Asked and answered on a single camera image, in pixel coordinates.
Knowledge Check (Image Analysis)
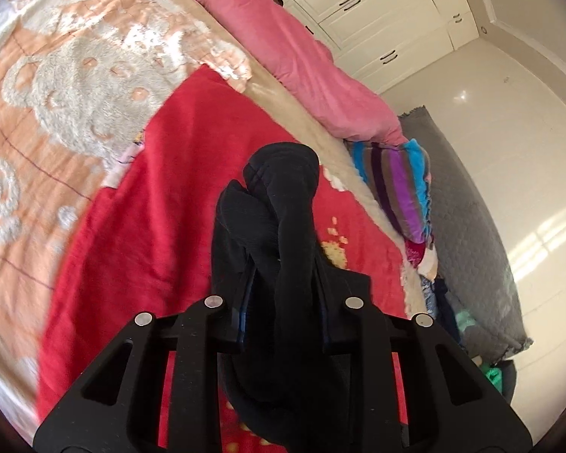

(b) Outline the orange bear print blanket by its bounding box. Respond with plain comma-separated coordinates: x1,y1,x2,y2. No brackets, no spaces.
0,0,253,418

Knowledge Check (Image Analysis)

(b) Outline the black garment with orange cuff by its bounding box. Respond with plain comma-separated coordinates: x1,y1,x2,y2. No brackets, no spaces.
211,142,374,453

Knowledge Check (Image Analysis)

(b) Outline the white wardrobe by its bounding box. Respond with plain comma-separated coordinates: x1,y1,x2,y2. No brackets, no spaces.
252,0,483,96

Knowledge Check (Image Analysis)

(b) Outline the red fleece blanket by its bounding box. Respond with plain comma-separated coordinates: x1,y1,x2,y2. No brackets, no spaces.
35,63,412,453

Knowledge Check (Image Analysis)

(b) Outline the green plastic item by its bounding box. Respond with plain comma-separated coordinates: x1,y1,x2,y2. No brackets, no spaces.
480,363,506,393

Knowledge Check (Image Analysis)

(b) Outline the dark blue cloth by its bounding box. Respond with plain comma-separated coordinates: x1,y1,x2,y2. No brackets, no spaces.
422,276,467,351

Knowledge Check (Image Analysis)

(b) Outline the striped fleece cloth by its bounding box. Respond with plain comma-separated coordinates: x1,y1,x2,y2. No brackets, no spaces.
349,138,437,247

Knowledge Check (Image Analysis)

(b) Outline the pink duvet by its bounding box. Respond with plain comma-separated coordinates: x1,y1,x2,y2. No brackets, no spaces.
137,0,409,148

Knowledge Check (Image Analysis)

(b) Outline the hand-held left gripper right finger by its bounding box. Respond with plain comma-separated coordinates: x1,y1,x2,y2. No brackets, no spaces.
315,268,535,453

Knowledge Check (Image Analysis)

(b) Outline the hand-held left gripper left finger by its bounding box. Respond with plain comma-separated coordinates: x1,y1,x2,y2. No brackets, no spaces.
33,268,258,453

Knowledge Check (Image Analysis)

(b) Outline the red white patterned cloth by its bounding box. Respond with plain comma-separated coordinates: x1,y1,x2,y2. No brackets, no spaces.
403,238,438,280

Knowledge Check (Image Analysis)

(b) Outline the grey quilted rug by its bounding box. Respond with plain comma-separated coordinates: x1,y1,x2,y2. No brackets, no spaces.
397,104,534,365

